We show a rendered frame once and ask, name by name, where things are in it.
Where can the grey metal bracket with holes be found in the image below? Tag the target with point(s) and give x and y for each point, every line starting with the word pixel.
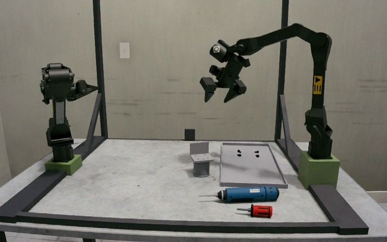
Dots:
pixel 199 152

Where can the grey cylindrical joint module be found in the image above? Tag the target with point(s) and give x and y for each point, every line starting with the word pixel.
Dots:
pixel 201 169

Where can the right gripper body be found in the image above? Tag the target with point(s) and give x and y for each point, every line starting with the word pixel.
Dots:
pixel 80 88

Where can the red screwdriver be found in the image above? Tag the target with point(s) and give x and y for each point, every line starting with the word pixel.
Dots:
pixel 259 210

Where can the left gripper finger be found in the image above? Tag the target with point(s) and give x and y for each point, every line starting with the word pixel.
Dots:
pixel 230 95
pixel 208 95

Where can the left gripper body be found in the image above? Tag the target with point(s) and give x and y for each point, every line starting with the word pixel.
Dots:
pixel 226 80

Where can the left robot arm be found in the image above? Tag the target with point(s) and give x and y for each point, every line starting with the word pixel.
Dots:
pixel 320 144

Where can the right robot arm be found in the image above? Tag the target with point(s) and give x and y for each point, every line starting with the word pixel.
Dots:
pixel 57 80

